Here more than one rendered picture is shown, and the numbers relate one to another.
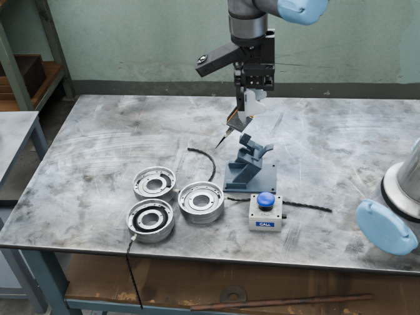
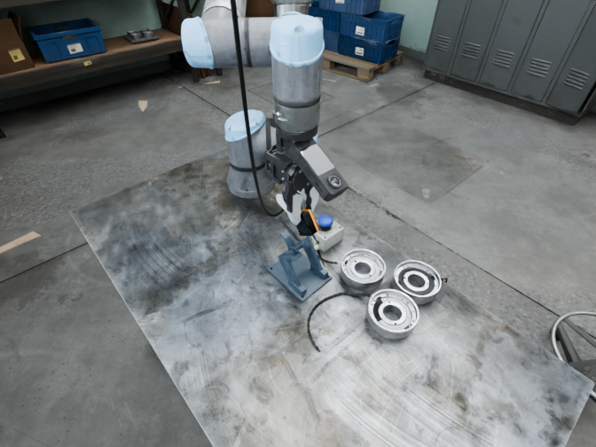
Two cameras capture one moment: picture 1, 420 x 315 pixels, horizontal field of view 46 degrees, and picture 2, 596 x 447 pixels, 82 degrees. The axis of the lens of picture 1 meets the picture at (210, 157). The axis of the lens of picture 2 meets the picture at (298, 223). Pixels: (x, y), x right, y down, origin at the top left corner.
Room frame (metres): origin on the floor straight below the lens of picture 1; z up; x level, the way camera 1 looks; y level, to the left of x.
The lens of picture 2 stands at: (1.31, 0.22, 1.47)
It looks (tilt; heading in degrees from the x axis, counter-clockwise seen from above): 43 degrees down; 216
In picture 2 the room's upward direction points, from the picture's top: straight up
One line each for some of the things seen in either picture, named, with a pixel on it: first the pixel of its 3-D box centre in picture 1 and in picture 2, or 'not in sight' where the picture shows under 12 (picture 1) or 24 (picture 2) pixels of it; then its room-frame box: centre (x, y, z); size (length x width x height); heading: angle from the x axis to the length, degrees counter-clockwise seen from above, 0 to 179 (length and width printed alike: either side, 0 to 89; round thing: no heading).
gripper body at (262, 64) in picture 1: (253, 59); (294, 152); (0.88, -0.11, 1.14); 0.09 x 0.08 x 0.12; 79
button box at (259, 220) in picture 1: (268, 212); (323, 231); (0.74, -0.12, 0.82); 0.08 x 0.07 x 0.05; 78
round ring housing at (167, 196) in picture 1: (155, 187); (391, 314); (0.86, 0.14, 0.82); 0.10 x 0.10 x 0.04
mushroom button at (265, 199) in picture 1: (265, 204); (325, 225); (0.74, -0.11, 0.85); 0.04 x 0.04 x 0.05
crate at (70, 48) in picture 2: not in sight; (68, 40); (-0.19, -3.45, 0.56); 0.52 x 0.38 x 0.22; 165
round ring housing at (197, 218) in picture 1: (201, 203); (362, 270); (0.79, 0.03, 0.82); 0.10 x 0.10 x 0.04
